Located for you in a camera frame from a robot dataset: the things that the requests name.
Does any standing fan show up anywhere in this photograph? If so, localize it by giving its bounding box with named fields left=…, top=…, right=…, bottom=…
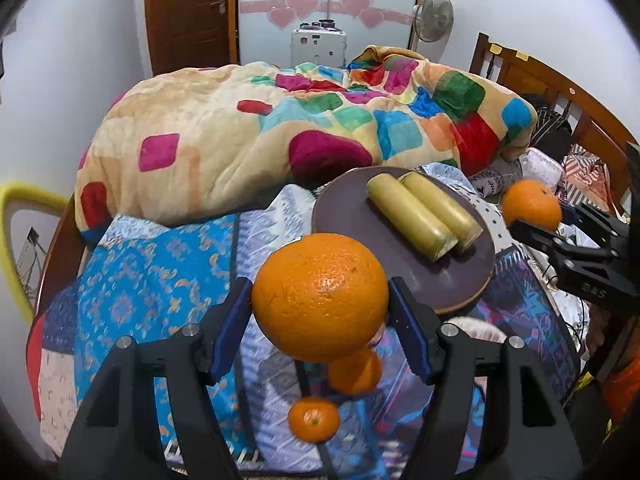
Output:
left=409, top=0, right=455, bottom=52

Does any medium orange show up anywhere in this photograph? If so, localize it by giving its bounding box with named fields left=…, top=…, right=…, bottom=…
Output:
left=501, top=179, right=563, bottom=233

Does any white patterned pillow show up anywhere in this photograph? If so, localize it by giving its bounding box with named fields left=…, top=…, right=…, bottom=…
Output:
left=517, top=147, right=565, bottom=192

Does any brown wooden door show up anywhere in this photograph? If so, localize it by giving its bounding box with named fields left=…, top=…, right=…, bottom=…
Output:
left=144, top=0, right=239, bottom=76

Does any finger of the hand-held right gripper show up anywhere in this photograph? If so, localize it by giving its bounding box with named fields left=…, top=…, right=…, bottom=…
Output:
left=509, top=218, right=568, bottom=267
left=559, top=202, right=626, bottom=233

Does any white appliance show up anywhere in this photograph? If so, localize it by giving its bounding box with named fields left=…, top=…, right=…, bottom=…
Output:
left=291, top=20, right=348, bottom=69

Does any blue patterned cloth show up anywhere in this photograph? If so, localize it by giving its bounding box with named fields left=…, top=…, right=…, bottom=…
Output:
left=27, top=162, right=583, bottom=471

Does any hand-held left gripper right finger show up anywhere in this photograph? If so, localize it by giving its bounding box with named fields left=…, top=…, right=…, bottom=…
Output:
left=387, top=276, right=584, bottom=480

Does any striped cloth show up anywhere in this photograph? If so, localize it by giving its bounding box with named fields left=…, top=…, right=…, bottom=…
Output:
left=562, top=144, right=613, bottom=208

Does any wardrobe with pink hearts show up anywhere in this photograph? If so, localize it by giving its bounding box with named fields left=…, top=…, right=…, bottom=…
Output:
left=235, top=0, right=429, bottom=68

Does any yellow framed object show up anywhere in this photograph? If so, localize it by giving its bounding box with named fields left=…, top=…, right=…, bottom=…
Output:
left=0, top=182, right=68, bottom=316

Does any yellow plastic roll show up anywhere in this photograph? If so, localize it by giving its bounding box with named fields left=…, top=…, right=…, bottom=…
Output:
left=366, top=173, right=459, bottom=262
left=401, top=172, right=484, bottom=254

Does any small orange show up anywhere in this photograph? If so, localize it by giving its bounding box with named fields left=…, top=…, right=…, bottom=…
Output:
left=327, top=346, right=384, bottom=396
left=288, top=396, right=341, bottom=444

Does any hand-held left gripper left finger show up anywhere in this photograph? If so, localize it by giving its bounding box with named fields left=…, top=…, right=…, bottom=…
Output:
left=59, top=276, right=261, bottom=480

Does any large orange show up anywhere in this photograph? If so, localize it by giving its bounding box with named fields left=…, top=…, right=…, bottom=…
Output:
left=251, top=233, right=390, bottom=364

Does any colourful checked blanket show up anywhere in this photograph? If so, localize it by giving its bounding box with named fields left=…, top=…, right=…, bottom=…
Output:
left=75, top=46, right=539, bottom=245

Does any round dark brown tray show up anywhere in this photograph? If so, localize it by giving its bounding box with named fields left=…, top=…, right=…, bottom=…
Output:
left=311, top=165, right=497, bottom=315

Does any wooden bed headboard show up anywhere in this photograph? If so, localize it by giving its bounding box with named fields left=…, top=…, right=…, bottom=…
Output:
left=469, top=32, right=640, bottom=211

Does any dark clothing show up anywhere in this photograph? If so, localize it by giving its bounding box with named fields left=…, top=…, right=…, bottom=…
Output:
left=522, top=94, right=576, bottom=161

